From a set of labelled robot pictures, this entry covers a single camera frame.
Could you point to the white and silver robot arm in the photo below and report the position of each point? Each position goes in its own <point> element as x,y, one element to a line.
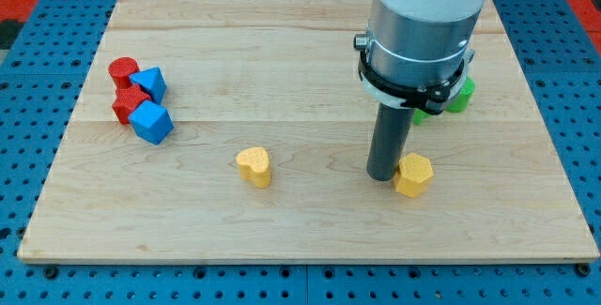
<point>416,53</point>

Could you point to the green star block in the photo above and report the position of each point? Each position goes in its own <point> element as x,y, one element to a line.
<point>419,117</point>

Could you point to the green circle block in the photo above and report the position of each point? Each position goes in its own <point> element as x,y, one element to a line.
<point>462,101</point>

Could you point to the red star block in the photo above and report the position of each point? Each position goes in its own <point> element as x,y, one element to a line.
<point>128,100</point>

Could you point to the yellow heart block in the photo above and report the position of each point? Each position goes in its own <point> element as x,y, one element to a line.
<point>254,166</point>

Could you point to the wooden board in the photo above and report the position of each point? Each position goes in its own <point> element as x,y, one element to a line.
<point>282,74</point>

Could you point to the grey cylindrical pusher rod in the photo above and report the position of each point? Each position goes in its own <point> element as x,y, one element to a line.
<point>390,134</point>

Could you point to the yellow hexagon block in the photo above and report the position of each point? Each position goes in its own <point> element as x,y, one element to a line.
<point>413,175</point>

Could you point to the blue cube block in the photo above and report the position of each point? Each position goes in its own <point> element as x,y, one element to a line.
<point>151,122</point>

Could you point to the blue triangle block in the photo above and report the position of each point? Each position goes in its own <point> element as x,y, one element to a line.
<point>152,82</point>

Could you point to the red cylinder block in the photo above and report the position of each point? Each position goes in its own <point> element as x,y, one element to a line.
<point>121,69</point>

